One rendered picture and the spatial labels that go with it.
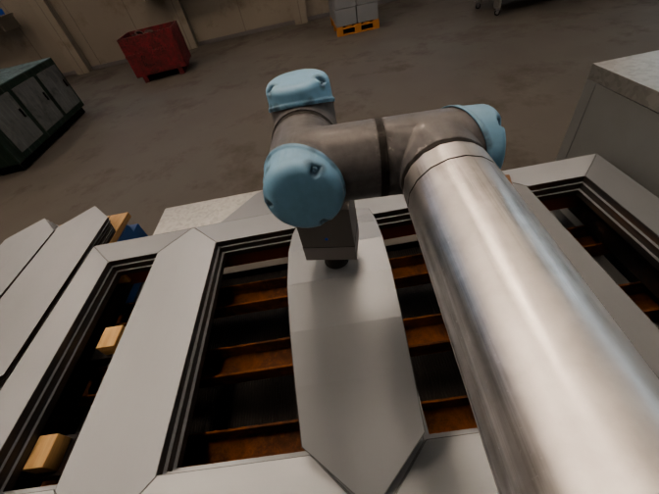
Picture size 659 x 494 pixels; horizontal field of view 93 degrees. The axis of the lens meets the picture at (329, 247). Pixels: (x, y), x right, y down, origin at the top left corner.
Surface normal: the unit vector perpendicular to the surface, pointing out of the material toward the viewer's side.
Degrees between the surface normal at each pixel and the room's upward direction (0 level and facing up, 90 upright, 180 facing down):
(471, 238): 23
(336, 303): 18
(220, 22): 90
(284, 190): 89
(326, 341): 28
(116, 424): 0
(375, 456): 32
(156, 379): 0
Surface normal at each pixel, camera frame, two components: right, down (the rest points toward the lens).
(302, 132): -0.14, -0.70
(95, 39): 0.11, 0.69
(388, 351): -0.11, -0.29
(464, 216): -0.54, -0.58
